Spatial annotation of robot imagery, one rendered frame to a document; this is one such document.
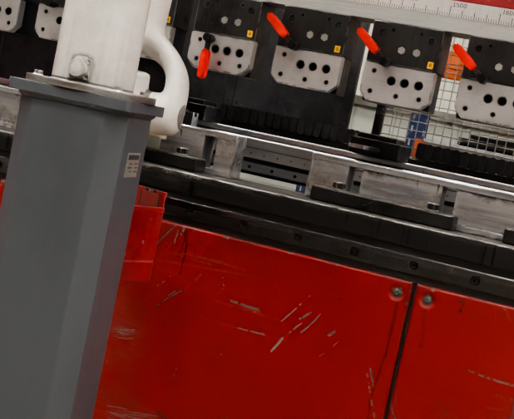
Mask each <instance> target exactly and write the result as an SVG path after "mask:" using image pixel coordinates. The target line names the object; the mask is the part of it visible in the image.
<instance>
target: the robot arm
mask: <svg viewBox="0 0 514 419"><path fill-rule="evenodd" d="M171 2H172V0H66V1H65V7H64V11H63V15H62V24H61V28H60V32H59V38H58V42H57V50H56V55H55V59H54V64H53V69H52V75H51V76H44V75H43V71H42V70H38V69H35V70H34V73H30V72H27V75H26V79H28V80H32V81H39V82H43V83H47V84H51V85H55V86H63V87H67V88H71V89H75V90H79V91H87V92H90V93H95V94H99V95H103V96H111V97H115V98H119V99H123V100H128V101H135V102H140V103H144V104H148V105H153V106H161V107H165V110H164V115H163V117H162V118H161V117H156V118H155V119H153V120H151V125H150V129H149V133H151V134H157V135H163V136H173V135H175V134H176V133H177V132H178V131H179V130H180V128H181V126H182V124H183V120H184V116H185V109H186V105H187V101H188V95H189V85H190V83H189V77H188V73H187V70H186V68H185V64H184V62H183V61H182V59H181V57H180V55H179V53H178V51H177V50H176V49H175V48H174V47H173V45H172V44H171V43H170V41H169V40H168V39H167V37H166V23H167V19H168V16H169V11H170V8H171ZM141 53H143V54H145V55H147V56H148V57H151V58H152V59H154V60H155V61H156V62H158V63H159V64H160V65H161V67H162V68H163V70H164V72H165V74H166V83H165V87H164V90H163V92H160V93H158V92H153V91H150V90H149V83H150V75H149V74H148V73H146V72H143V71H138V66H139V61H140V57H141Z"/></svg>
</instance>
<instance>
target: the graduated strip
mask: <svg viewBox="0 0 514 419"><path fill-rule="evenodd" d="M349 1H354V2H364V3H369V4H375V5H380V6H386V7H395V8H401V9H407V10H412V11H418V12H427V13H433V14H438V15H443V16H449V17H460V18H465V19H470V20H476V21H481V22H491V23H496V24H501V25H507V26H513V27H514V10H513V9H507V8H501V7H491V6H486V5H480V4H475V3H469V2H459V1H453V0H349Z"/></svg>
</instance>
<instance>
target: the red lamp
mask: <svg viewBox="0 0 514 419"><path fill-rule="evenodd" d="M158 199H159V195H158V194H156V193H152V192H149V191H146V190H142V191H141V198H140V203H139V206H150V207H157V203H158Z"/></svg>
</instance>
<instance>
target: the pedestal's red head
mask: <svg viewBox="0 0 514 419"><path fill-rule="evenodd" d="M146 188H148V187H145V186H141V185H138V189H137V193H136V201H135V205H134V209H133V214H132V218H131V227H130V231H129V235H128V240H127V244H126V252H125V256H124V260H123V265H122V269H121V277H120V281H119V283H149V282H150V278H151V270H152V266H153V261H154V258H155V253H156V246H157V241H158V237H159V233H160V228H161V221H162V216H163V213H164V211H165V208H164V204H165V200H166V197H167V193H166V192H163V191H160V190H156V193H157V194H160V195H161V197H160V202H159V206H158V207H150V206H139V205H138V203H139V199H140V194H141V190H146Z"/></svg>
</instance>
